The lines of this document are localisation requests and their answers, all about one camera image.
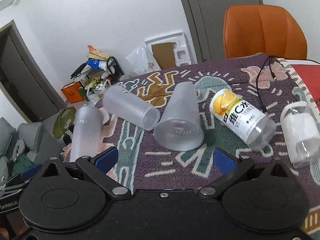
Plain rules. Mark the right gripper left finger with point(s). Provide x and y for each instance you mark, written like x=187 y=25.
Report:
x=95 y=170

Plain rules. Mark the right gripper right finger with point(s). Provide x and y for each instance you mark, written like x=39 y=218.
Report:
x=232 y=168

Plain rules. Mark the frosted conical plastic cup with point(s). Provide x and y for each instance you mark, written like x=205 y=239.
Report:
x=179 y=128

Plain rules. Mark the tall frosted cup at edge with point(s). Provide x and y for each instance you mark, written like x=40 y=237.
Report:
x=86 y=132

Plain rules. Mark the frosted cup lying sideways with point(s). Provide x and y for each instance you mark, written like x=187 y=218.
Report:
x=122 y=103

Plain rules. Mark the lemon vitamin water bottle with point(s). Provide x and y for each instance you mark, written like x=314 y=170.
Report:
x=251 y=125

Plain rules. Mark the grey sofa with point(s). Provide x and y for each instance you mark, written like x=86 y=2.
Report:
x=24 y=147

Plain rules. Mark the patterned woven table cloth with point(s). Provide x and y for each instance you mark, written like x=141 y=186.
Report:
x=145 y=164

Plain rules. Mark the orange gift box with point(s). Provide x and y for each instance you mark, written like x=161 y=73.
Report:
x=71 y=92

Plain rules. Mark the clear white-label bottle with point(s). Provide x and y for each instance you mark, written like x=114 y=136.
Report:
x=301 y=134

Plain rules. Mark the cluttered black shelf rack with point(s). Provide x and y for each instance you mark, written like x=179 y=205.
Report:
x=97 y=73

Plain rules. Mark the clear plastic bag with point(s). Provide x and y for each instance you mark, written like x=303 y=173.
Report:
x=142 y=61

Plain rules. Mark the white foam packaging tray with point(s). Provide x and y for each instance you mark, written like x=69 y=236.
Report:
x=169 y=50

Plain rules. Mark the orange leather chair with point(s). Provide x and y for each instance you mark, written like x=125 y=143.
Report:
x=251 y=28

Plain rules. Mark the grey door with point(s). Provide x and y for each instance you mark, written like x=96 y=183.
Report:
x=205 y=19

